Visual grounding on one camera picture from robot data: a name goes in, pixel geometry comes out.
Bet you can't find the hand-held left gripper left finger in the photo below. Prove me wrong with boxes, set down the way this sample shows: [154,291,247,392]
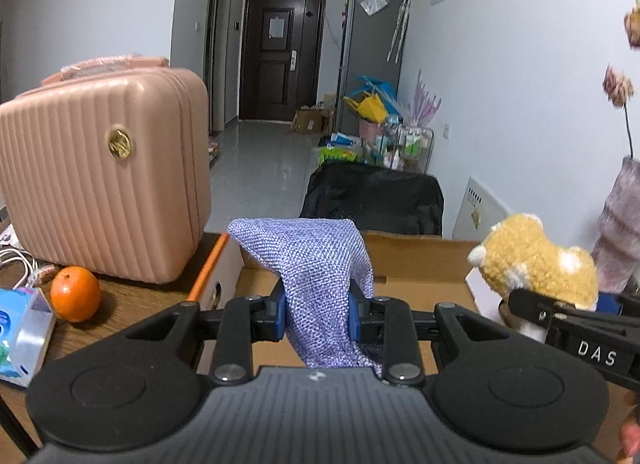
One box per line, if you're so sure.
[125,292,288,387]

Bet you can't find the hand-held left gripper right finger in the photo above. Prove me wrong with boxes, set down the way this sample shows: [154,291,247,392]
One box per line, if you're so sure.
[348,278,507,388]

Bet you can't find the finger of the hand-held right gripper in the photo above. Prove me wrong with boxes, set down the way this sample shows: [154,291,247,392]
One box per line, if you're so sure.
[506,288,601,345]
[597,292,640,318]

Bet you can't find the yellow plush dog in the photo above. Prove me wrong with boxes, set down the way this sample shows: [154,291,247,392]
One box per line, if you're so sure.
[467,213,600,343]

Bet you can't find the purple knitted cloth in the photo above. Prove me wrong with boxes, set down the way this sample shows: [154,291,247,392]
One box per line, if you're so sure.
[227,217,386,378]

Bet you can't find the orange-edged cardboard box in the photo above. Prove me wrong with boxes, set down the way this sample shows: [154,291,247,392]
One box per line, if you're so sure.
[187,229,632,450]

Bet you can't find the person's right hand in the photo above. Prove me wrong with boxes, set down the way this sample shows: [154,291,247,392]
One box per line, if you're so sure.
[617,424,640,464]

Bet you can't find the pink textured vase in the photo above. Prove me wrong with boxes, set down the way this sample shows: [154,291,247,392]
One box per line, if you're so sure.
[591,156,640,295]

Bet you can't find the black fabric chair back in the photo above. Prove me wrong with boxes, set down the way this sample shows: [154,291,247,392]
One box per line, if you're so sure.
[299,161,445,237]

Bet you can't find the green packet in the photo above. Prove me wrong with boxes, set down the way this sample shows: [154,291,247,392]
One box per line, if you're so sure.
[318,144,361,165]

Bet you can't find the pink bucket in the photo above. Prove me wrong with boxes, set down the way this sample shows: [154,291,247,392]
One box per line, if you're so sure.
[359,119,386,150]

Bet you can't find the brown cardboard floor box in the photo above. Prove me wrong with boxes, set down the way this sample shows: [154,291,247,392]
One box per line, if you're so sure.
[291,106,331,136]

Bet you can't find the orange fruit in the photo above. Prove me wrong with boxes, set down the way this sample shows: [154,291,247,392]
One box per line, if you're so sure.
[50,266,103,323]

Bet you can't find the yellow bag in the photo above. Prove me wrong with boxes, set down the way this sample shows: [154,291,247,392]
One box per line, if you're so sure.
[344,93,389,125]

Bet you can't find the purple feather wings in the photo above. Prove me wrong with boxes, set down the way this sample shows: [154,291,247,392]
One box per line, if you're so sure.
[407,69,444,128]

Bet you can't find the pink ribbed suitcase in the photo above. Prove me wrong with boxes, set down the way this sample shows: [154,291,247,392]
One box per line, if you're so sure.
[0,56,211,286]

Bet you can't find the dark brown entrance door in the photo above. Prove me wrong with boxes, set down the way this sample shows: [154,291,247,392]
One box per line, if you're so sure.
[238,0,327,123]

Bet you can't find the blue tissue pack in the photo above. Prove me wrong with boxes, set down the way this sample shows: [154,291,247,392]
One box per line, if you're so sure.
[0,286,57,389]

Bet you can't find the grey refrigerator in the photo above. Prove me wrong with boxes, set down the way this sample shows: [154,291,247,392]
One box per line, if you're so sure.
[336,0,412,138]

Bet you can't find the white folded umbrella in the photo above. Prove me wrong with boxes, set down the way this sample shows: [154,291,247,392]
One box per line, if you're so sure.
[387,0,411,65]

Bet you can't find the white low wall panel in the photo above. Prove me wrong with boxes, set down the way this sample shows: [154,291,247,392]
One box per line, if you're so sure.
[452,175,512,245]

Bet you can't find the wire cart with bottles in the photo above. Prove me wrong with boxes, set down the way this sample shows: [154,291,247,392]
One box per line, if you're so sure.
[382,121,435,174]

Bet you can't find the blue folded frame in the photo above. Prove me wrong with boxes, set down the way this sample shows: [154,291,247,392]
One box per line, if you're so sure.
[356,75,399,100]

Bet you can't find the white cables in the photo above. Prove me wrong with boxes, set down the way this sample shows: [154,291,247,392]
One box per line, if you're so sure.
[0,223,56,291]

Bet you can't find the side doorway frame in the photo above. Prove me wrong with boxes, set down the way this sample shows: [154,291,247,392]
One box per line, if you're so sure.
[203,0,234,133]

